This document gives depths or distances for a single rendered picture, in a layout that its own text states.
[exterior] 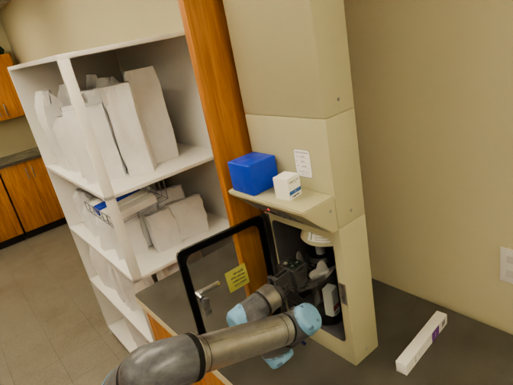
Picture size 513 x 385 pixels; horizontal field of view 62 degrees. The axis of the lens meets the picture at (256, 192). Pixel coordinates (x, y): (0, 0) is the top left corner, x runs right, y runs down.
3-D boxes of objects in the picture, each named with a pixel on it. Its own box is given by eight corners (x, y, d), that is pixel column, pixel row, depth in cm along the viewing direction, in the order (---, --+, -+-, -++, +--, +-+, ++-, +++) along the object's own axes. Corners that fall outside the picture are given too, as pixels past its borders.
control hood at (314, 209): (262, 205, 137) (256, 176, 133) (339, 230, 112) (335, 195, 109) (233, 219, 131) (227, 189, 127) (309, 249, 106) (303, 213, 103)
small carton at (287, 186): (287, 191, 118) (284, 170, 115) (301, 193, 114) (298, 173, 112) (275, 198, 114) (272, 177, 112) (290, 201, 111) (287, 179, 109)
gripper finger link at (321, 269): (337, 257, 124) (308, 268, 123) (340, 273, 127) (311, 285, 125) (332, 252, 127) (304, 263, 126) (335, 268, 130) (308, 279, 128)
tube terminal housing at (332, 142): (330, 289, 168) (303, 93, 140) (404, 322, 143) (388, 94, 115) (285, 322, 154) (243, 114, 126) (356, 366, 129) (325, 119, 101)
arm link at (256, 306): (239, 343, 116) (221, 317, 118) (268, 319, 122) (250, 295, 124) (246, 337, 109) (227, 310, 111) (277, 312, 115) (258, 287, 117)
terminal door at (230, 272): (282, 315, 150) (262, 214, 136) (206, 360, 137) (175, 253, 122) (280, 314, 151) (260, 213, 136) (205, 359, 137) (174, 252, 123)
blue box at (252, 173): (258, 178, 132) (253, 150, 128) (280, 183, 124) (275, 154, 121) (233, 190, 126) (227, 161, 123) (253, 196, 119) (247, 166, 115)
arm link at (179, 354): (131, 333, 76) (311, 291, 109) (111, 356, 83) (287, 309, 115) (150, 399, 71) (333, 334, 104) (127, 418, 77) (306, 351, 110)
